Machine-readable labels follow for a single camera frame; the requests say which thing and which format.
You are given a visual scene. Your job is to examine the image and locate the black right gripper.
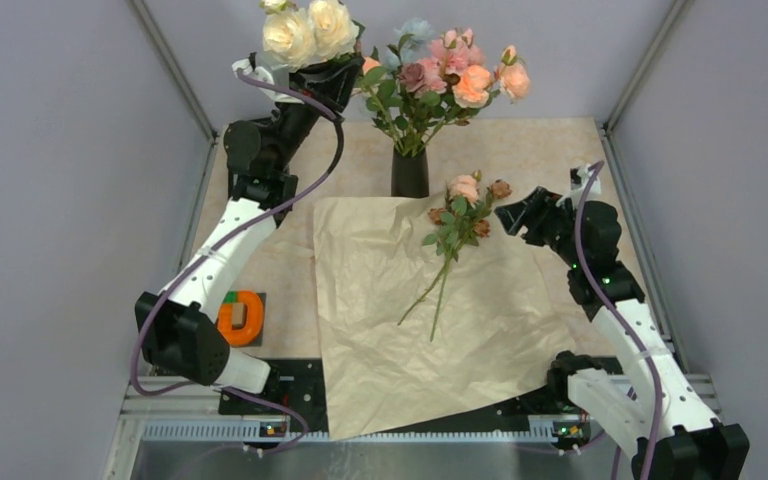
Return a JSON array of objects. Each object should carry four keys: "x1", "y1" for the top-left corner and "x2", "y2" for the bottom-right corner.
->
[{"x1": 495, "y1": 186, "x2": 585, "y2": 268}]

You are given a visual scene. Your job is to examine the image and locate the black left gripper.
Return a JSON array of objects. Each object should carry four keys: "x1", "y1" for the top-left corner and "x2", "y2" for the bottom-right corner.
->
[{"x1": 268, "y1": 53, "x2": 365, "y2": 171}]

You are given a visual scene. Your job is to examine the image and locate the white rose stem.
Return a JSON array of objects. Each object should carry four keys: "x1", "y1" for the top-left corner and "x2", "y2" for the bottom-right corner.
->
[{"x1": 259, "y1": 0, "x2": 365, "y2": 71}]

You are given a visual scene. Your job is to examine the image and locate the small pink flower bunch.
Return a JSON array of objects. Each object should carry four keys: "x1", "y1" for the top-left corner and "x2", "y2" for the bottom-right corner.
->
[{"x1": 397, "y1": 170, "x2": 512, "y2": 341}]

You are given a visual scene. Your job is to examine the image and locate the orange paper bouquet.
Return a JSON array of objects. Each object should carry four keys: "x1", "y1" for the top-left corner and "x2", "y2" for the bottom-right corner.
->
[{"x1": 312, "y1": 192, "x2": 581, "y2": 442}]

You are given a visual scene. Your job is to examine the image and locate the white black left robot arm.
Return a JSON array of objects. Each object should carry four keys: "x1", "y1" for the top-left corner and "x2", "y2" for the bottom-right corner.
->
[{"x1": 130, "y1": 54, "x2": 364, "y2": 414}]

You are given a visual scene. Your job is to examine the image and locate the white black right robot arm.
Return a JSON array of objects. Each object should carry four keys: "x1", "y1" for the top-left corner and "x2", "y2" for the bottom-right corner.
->
[{"x1": 495, "y1": 164, "x2": 750, "y2": 479}]

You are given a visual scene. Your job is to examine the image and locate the pink orange blue flowers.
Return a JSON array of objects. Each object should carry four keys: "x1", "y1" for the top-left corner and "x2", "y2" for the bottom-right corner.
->
[{"x1": 368, "y1": 18, "x2": 531, "y2": 155}]

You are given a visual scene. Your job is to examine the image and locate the black cylindrical vase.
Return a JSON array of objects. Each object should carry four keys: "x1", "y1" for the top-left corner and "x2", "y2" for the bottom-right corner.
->
[{"x1": 390, "y1": 148, "x2": 429, "y2": 198}]

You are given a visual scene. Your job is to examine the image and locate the black grey chessboard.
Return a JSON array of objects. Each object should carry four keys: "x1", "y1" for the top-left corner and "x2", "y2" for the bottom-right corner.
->
[{"x1": 227, "y1": 169, "x2": 235, "y2": 199}]

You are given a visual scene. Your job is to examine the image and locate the orange curved toy track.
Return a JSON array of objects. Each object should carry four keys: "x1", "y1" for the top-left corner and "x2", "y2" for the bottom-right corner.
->
[{"x1": 216, "y1": 290, "x2": 266, "y2": 348}]

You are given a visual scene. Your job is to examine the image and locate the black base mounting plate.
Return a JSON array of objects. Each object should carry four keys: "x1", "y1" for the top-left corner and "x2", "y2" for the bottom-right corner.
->
[{"x1": 155, "y1": 356, "x2": 685, "y2": 435}]

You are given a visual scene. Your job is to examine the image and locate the aluminium frame rail left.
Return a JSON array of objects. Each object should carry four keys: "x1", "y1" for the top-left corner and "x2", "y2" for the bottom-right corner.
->
[{"x1": 126, "y1": 0, "x2": 217, "y2": 143}]

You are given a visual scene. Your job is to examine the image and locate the aluminium frame rail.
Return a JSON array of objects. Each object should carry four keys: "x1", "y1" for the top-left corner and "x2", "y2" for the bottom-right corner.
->
[
  {"x1": 102, "y1": 374, "x2": 750, "y2": 480},
  {"x1": 602, "y1": 0, "x2": 695, "y2": 138},
  {"x1": 126, "y1": 0, "x2": 217, "y2": 143}
]

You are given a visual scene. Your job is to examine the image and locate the aluminium frame rail right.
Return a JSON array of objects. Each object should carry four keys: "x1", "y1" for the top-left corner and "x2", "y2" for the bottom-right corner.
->
[{"x1": 602, "y1": 0, "x2": 695, "y2": 138}]

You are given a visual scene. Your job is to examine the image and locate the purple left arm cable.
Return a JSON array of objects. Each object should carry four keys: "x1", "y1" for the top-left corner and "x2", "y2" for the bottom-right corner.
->
[{"x1": 128, "y1": 66, "x2": 347, "y2": 458}]

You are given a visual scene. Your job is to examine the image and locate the aluminium front frame rail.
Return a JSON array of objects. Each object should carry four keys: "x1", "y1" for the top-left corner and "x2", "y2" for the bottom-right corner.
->
[{"x1": 102, "y1": 374, "x2": 750, "y2": 480}]

